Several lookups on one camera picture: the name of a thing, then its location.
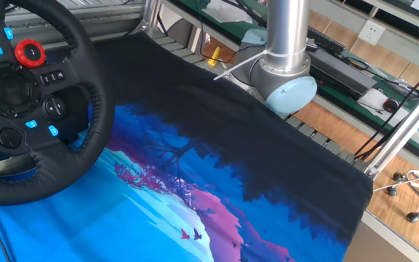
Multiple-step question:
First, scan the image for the black leather steering wheel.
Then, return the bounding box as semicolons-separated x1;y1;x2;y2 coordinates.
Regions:
0;0;116;207

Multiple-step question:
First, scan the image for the black steering wheel base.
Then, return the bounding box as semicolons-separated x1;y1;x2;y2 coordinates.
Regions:
55;84;94;145

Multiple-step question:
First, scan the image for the blue landscape printed cloth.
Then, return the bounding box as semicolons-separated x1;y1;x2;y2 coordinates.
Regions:
0;31;375;262

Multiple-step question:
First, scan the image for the white zip tie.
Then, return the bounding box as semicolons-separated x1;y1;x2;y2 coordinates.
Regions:
213;48;269;82

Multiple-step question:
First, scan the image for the small yellow plastic piece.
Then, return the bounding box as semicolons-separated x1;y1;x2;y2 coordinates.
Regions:
207;46;221;68

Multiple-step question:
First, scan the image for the crumpled white plastic bag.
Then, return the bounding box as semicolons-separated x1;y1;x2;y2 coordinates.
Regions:
204;0;263;25

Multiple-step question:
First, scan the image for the flat dark grey box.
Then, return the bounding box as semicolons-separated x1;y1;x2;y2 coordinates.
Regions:
308;49;378;96

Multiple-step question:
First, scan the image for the white paper sheet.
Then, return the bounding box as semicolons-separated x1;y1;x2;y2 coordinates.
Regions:
356;88;411;123

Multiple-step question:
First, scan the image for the black computer mouse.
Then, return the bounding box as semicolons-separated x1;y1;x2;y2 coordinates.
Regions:
382;98;401;114

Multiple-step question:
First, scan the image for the chrome office chair base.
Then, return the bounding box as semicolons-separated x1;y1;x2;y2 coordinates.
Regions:
372;169;419;224

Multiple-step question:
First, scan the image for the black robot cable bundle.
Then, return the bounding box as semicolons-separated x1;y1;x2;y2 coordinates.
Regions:
193;0;268;65

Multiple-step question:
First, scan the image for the aluminium frame post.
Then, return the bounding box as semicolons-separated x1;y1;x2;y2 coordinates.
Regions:
135;0;164;36
363;76;419;180

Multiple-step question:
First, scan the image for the black cable along frame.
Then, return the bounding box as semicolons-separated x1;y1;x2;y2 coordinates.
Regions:
353;60;419;162

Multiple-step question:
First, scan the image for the white wall socket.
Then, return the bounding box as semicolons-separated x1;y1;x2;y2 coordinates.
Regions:
357;19;387;47

